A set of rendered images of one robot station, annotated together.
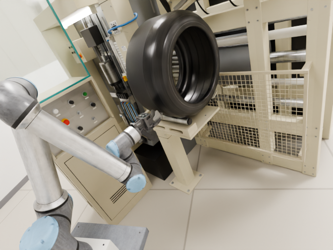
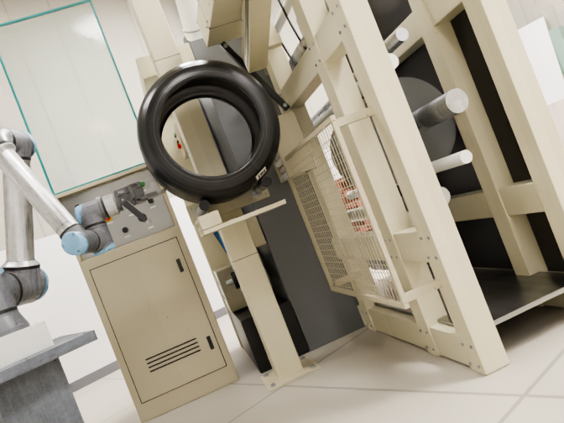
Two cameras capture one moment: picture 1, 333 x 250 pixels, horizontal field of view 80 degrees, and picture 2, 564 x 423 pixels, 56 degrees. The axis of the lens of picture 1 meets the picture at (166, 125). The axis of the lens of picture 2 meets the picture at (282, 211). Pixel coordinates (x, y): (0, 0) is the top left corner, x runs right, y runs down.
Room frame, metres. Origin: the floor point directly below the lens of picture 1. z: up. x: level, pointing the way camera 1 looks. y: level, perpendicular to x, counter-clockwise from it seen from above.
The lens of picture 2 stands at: (-0.83, -1.33, 0.76)
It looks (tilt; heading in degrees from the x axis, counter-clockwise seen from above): 0 degrees down; 25
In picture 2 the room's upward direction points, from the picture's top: 21 degrees counter-clockwise
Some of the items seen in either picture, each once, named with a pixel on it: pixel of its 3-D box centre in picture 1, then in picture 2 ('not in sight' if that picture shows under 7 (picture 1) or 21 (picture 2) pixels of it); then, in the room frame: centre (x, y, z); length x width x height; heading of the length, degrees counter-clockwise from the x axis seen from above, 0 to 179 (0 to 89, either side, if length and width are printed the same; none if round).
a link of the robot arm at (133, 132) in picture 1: (132, 135); (112, 205); (0.90, 0.19, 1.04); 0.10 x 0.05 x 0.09; 37
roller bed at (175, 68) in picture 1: (183, 65); (287, 148); (1.67, -0.32, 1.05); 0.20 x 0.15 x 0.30; 37
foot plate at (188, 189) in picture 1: (186, 179); (289, 371); (1.46, 0.02, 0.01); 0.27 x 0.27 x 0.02; 37
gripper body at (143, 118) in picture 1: (142, 124); (130, 195); (0.95, 0.12, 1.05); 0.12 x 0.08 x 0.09; 127
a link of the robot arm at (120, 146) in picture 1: (120, 146); (91, 213); (0.85, 0.25, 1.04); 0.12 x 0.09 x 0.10; 127
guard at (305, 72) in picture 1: (238, 114); (332, 220); (1.27, -0.55, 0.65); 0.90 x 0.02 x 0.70; 37
